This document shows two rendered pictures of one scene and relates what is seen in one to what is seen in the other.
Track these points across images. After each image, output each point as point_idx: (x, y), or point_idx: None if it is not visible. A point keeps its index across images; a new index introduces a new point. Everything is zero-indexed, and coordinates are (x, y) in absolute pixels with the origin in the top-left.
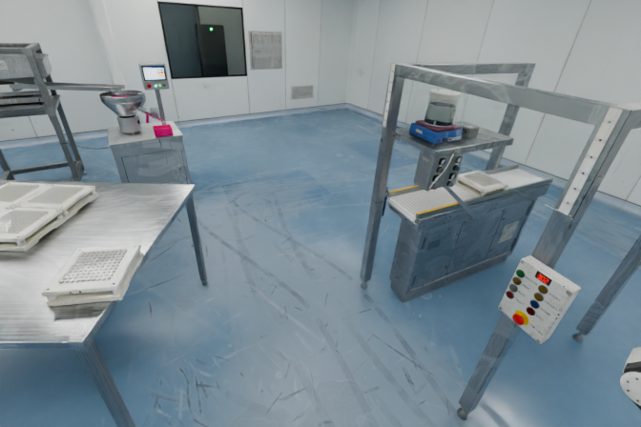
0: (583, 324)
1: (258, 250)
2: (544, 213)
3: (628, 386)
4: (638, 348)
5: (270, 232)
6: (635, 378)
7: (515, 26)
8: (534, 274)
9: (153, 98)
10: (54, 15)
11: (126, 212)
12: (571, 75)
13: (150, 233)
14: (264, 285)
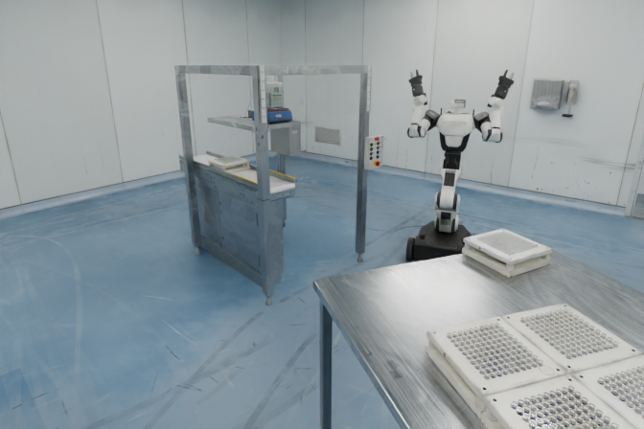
0: (283, 214)
1: (223, 417)
2: (130, 214)
3: (422, 133)
4: (412, 126)
5: (165, 418)
6: (422, 129)
7: None
8: (374, 140)
9: None
10: None
11: (425, 298)
12: (9, 89)
13: (436, 263)
14: (299, 379)
